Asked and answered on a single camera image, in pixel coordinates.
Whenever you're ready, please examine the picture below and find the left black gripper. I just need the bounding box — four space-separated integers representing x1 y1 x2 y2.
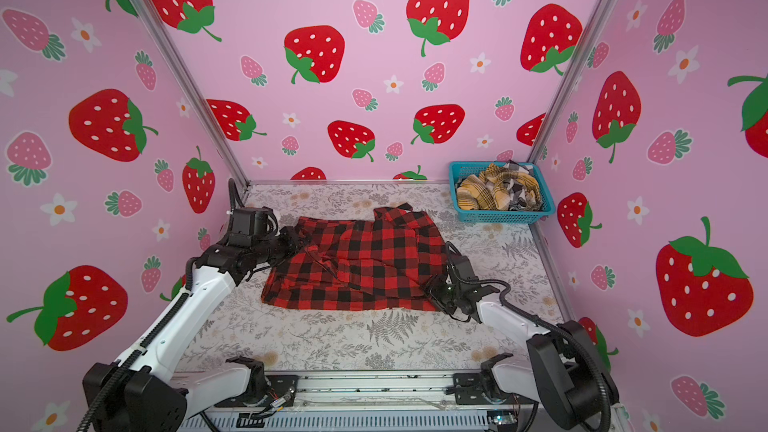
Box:
254 227 308 268

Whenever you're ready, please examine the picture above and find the red black plaid shirt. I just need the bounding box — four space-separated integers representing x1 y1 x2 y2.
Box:
261 204 446 312

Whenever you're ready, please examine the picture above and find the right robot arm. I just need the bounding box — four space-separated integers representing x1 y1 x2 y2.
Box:
423 244 619 431

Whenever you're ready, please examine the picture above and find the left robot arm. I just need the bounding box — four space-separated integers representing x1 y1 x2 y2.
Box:
78 207 304 431

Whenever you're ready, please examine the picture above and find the yellow plaid shirt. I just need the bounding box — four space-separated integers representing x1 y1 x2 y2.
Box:
456 161 543 212

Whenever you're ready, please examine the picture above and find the teal plastic basket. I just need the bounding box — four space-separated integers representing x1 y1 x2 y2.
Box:
449 161 555 224

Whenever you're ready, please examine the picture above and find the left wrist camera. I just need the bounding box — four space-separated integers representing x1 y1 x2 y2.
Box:
229 207 271 237

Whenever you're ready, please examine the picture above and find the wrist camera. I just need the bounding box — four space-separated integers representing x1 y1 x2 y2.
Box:
229 207 271 237
446 253 477 284

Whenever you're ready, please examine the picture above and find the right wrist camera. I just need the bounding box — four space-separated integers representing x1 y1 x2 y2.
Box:
446 253 477 284

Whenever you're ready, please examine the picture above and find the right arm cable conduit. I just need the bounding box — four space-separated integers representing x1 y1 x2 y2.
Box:
445 241 613 432

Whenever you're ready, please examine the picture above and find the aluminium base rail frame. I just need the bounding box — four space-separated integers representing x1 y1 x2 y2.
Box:
119 368 631 432

